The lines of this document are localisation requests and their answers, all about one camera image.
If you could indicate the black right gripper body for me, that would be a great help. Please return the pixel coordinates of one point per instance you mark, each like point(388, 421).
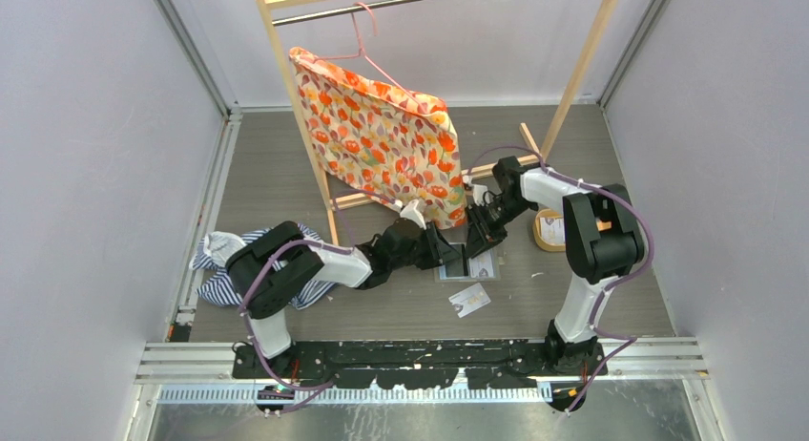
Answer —
point(495, 216)

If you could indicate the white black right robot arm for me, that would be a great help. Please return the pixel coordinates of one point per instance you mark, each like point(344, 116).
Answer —
point(602, 235)

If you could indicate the orange floral garment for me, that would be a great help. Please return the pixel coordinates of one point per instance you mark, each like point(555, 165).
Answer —
point(374, 136)

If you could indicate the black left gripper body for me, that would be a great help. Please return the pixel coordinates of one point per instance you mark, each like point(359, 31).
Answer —
point(420, 255)

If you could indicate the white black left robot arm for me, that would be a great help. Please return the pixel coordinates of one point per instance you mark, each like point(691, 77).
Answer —
point(271, 271)

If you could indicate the blue white striped shirt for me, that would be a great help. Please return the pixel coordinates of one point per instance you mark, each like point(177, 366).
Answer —
point(219, 289)

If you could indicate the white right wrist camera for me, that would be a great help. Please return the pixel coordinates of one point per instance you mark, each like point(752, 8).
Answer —
point(478, 192)

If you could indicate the tan oval tray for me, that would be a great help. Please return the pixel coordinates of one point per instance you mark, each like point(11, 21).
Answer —
point(535, 230)

